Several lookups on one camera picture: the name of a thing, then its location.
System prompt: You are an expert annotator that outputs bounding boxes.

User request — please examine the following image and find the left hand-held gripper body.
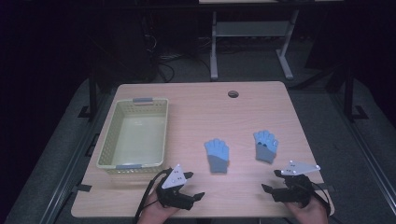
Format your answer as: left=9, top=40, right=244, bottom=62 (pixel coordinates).
left=155, top=163, right=196, bottom=211

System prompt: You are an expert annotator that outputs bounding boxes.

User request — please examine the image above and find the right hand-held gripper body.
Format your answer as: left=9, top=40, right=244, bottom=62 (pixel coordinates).
left=271, top=160, right=321, bottom=209

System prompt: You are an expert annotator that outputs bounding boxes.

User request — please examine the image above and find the blue knitted glove with dots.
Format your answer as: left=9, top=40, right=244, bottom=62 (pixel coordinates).
left=252, top=129, right=279, bottom=164

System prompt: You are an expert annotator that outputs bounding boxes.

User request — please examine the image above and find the plain blue knitted glove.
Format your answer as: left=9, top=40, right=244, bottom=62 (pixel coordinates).
left=204, top=138, right=231, bottom=175

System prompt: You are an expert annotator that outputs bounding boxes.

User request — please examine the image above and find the cream plastic basket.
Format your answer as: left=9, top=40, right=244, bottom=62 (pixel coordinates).
left=96, top=97, right=170, bottom=175

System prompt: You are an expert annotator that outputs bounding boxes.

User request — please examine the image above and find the person's left hand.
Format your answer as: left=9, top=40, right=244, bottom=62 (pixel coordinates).
left=136, top=189, right=182, bottom=224

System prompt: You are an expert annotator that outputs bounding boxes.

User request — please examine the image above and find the person's right hand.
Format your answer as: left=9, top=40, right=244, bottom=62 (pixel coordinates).
left=284, top=195, right=330, bottom=224

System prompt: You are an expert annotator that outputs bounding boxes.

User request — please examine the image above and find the grey metal stand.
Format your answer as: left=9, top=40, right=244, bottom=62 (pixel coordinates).
left=209, top=8, right=301, bottom=81

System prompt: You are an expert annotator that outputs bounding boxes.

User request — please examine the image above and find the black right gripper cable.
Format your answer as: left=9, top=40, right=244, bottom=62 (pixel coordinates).
left=310, top=182, right=332, bottom=217

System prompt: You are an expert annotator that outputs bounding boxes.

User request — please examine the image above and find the black tape strap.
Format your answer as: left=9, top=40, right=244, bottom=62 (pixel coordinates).
left=313, top=183, right=336, bottom=192
left=71, top=183, right=93, bottom=193

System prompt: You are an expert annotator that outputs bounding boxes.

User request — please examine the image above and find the grey metal floor rail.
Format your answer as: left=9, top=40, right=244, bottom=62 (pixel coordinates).
left=328, top=91, right=396, bottom=217
left=38, top=91, right=110, bottom=224

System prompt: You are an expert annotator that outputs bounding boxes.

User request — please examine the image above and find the black metal post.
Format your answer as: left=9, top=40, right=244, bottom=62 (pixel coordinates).
left=78, top=69, right=99, bottom=121
left=343, top=63, right=370, bottom=123

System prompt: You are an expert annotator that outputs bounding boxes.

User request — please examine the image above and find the bundle of floor cables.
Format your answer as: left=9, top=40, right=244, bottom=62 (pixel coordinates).
left=141, top=15, right=213, bottom=84

